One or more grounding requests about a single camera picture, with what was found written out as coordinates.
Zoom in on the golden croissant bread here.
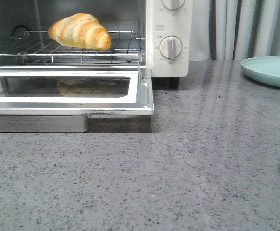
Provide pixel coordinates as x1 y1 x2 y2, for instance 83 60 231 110
48 13 111 50

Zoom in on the glass oven door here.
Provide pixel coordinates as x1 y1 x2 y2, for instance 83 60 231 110
0 67 154 133

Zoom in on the lower white oven knob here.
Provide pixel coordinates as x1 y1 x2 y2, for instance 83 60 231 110
160 36 182 60

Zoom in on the white oven knob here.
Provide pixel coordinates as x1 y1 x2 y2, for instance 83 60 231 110
161 0 185 11
160 36 182 60

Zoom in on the white Toshiba toaster oven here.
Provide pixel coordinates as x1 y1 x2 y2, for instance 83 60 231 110
0 0 193 88

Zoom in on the upper white oven knob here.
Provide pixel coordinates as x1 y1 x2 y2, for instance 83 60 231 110
161 0 185 11

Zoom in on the pale grey curtain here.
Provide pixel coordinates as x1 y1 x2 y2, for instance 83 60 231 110
189 0 280 61

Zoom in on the light blue round plate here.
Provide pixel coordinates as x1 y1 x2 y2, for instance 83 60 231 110
240 56 280 88

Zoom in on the metal wire oven rack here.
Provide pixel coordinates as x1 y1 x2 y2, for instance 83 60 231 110
0 31 145 66

